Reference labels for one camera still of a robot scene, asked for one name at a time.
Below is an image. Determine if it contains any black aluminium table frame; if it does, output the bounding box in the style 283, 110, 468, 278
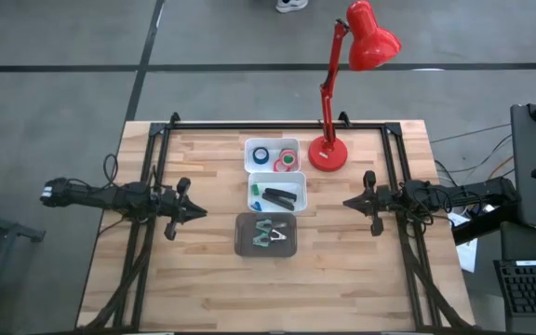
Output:
76, 111, 476, 332

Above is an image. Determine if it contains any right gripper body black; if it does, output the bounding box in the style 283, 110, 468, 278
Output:
364, 170, 400, 237

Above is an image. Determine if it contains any transparent brown plastic tray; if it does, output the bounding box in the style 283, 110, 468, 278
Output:
234, 211, 298, 258

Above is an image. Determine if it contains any person's shoe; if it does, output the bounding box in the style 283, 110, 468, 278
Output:
275, 0, 309, 14

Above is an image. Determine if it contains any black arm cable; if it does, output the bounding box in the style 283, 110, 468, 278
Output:
402, 181, 458, 227
102, 153, 120, 187

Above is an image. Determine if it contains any blue tape roll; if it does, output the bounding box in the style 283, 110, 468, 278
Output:
252, 146, 271, 165

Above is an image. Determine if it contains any black stapler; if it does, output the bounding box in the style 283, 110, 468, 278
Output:
261, 186, 299, 212

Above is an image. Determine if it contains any black keyboard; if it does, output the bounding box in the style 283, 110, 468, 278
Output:
493, 259, 536, 318

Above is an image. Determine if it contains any white plastic bin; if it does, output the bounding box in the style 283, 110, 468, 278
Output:
247, 170, 308, 215
243, 137, 302, 174

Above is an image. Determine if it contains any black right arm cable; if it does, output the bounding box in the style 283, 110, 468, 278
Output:
402, 181, 458, 227

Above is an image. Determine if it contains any white paper sheet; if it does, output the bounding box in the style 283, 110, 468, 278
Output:
444, 211, 478, 274

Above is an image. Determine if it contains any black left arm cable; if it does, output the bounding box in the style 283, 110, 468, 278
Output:
102, 153, 120, 187

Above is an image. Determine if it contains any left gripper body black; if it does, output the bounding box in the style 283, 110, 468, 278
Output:
155, 177, 192, 241

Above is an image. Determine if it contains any red desk lamp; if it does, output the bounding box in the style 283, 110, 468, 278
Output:
307, 0, 403, 173

